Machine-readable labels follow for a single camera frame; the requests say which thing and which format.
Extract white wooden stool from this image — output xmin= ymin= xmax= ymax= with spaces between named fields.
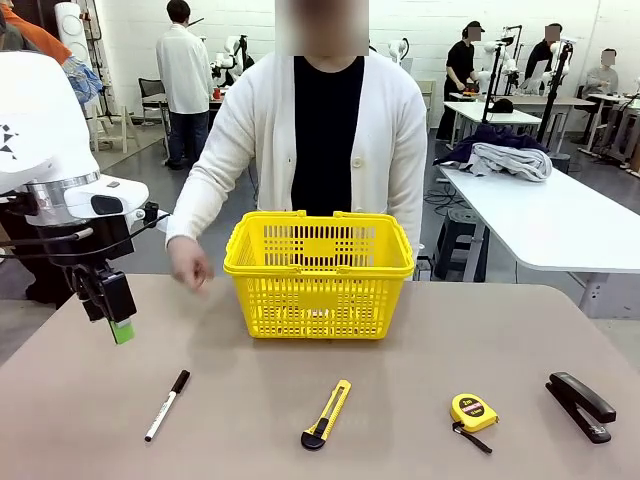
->
xmin=87 ymin=102 xmax=142 ymax=154

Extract dark navy clothes pile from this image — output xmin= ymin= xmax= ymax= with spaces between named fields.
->
xmin=433 ymin=124 xmax=549 ymax=174

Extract person in white coat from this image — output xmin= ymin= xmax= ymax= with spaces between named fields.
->
xmin=155 ymin=0 xmax=215 ymax=171

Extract yellow tape measure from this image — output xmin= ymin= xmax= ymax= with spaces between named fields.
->
xmin=449 ymin=392 xmax=500 ymax=455

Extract seated person in grey top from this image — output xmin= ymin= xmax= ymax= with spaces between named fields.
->
xmin=582 ymin=48 xmax=621 ymax=99

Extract person in white cardigan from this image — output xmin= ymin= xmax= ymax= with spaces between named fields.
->
xmin=164 ymin=0 xmax=429 ymax=261

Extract black round stool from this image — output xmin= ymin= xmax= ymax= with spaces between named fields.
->
xmin=433 ymin=208 xmax=489 ymax=284

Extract grey clothes pile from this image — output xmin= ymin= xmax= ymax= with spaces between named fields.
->
xmin=472 ymin=142 xmax=555 ymax=182

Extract person's right hand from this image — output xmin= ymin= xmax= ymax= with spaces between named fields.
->
xmin=167 ymin=234 xmax=217 ymax=301

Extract yellow utility knife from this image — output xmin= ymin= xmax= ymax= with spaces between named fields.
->
xmin=300 ymin=379 xmax=353 ymax=450

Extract standing person in black top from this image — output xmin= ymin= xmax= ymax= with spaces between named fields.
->
xmin=523 ymin=22 xmax=564 ymax=94

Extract yellow plastic shopping basket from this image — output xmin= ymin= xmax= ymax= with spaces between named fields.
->
xmin=222 ymin=208 xmax=417 ymax=341

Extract black office chair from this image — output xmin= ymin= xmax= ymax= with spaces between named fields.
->
xmin=137 ymin=77 xmax=169 ymax=124

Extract figure in orange blue clothes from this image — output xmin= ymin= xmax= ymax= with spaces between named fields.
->
xmin=0 ymin=4 xmax=104 ymax=106

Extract person's left forearm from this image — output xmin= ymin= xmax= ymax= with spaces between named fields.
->
xmin=387 ymin=164 xmax=429 ymax=251

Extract black tripod pole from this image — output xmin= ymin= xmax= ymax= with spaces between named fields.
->
xmin=482 ymin=37 xmax=504 ymax=124
xmin=537 ymin=42 xmax=574 ymax=151

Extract person's right forearm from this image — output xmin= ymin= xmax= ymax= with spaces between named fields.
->
xmin=164 ymin=149 xmax=251 ymax=247

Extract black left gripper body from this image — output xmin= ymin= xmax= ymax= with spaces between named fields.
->
xmin=35 ymin=213 xmax=136 ymax=275

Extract brown topped table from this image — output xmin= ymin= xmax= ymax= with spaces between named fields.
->
xmin=494 ymin=93 xmax=596 ymax=151

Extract large white table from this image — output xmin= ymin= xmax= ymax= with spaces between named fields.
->
xmin=437 ymin=163 xmax=640 ymax=319

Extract black stapler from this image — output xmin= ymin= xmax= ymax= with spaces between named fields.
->
xmin=544 ymin=370 xmax=618 ymax=445

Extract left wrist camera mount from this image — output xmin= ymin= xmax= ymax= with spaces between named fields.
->
xmin=127 ymin=199 xmax=171 ymax=231

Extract small white table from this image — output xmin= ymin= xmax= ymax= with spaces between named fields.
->
xmin=442 ymin=99 xmax=544 ymax=146

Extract white marker with black cap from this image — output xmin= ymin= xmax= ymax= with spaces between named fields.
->
xmin=144 ymin=369 xmax=192 ymax=443

